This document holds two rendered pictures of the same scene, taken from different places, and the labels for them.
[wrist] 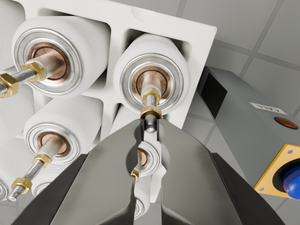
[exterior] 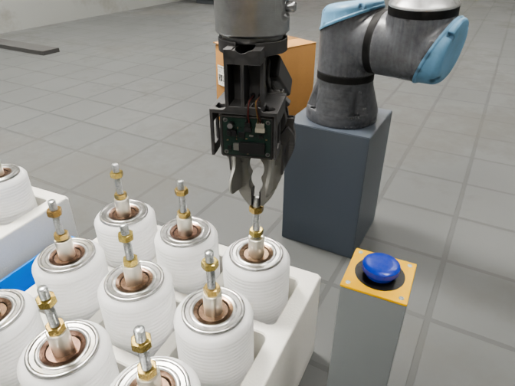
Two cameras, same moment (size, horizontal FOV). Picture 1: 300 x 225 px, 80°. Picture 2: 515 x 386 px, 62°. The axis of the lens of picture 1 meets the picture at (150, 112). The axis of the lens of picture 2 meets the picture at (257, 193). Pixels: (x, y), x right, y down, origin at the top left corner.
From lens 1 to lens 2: 0.57 m
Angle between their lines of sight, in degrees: 86
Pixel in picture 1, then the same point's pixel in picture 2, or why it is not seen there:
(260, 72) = not seen: outside the picture
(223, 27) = not seen: hidden behind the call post
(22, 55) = (171, 224)
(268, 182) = (352, 276)
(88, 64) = (212, 237)
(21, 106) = not seen: hidden behind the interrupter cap
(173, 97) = (273, 261)
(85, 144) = (165, 289)
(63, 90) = (183, 243)
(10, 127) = (97, 273)
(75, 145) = (157, 282)
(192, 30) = (298, 272)
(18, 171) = (34, 326)
